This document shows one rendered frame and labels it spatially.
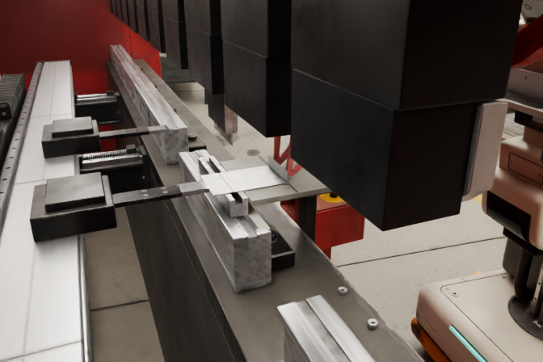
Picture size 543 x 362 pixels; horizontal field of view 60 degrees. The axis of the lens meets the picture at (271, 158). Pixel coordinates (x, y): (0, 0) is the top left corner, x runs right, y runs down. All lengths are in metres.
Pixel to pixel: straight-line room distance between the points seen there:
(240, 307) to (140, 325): 1.40
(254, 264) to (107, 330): 1.43
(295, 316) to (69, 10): 2.49
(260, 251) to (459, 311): 1.14
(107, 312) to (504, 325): 1.53
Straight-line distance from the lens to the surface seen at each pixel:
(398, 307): 2.19
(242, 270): 0.73
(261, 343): 0.67
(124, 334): 2.08
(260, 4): 0.46
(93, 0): 2.87
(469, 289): 1.88
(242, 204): 0.75
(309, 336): 0.53
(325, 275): 0.79
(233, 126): 0.73
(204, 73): 0.68
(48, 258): 0.69
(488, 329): 1.73
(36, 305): 0.61
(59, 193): 0.74
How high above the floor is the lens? 1.33
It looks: 21 degrees down
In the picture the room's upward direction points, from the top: straight up
